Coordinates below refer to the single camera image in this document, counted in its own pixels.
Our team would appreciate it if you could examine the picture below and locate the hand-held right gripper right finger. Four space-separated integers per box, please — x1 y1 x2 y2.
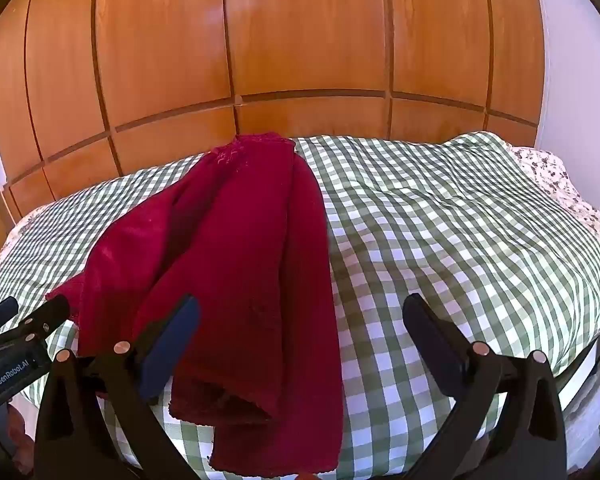
402 292 567 480

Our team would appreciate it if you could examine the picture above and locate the white bed frame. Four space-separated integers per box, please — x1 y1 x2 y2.
555 330 600 461

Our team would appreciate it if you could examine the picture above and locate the wooden wardrobe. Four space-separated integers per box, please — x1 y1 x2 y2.
0 0 543 221

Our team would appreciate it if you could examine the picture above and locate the green checked blanket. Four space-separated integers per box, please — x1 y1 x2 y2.
0 131 600 480

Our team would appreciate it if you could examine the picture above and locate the person's left forearm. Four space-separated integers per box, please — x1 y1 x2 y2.
2 400 37 476

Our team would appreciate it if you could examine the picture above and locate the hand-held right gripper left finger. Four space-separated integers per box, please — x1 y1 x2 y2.
34 294 201 480

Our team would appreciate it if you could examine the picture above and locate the floral bed sheet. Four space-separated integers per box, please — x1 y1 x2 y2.
510 146 600 281

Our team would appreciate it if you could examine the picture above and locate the dark red garment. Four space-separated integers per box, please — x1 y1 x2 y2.
45 132 344 476

